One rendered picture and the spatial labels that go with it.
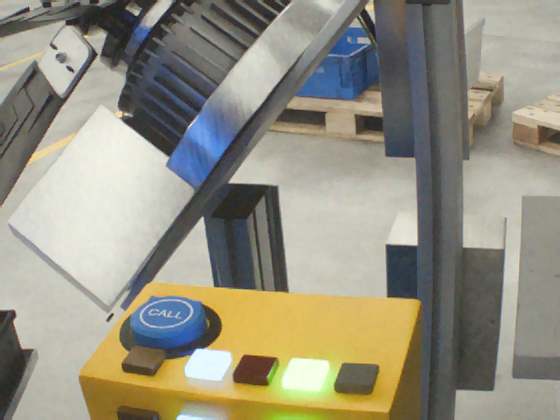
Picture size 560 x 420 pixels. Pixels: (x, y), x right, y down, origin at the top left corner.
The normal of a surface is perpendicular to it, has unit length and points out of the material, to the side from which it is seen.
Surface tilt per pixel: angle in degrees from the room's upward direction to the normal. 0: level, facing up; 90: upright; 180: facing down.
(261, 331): 0
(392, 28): 90
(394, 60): 90
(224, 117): 81
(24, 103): 52
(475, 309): 90
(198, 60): 70
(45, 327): 0
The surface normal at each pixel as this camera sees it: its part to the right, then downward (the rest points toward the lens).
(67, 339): -0.09, -0.90
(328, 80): -0.46, 0.42
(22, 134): -0.57, -0.30
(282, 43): 0.22, -0.20
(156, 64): -0.51, 0.16
